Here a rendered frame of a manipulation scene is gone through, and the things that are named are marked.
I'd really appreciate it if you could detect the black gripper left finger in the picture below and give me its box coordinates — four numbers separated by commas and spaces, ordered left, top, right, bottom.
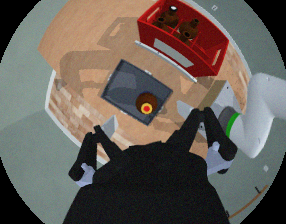
68, 115, 134, 188

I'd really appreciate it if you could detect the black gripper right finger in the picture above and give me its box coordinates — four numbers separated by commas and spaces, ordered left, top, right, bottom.
152, 100, 238, 175

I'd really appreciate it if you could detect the red plastic crate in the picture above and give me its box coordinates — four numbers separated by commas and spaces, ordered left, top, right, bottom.
137, 0, 229, 77

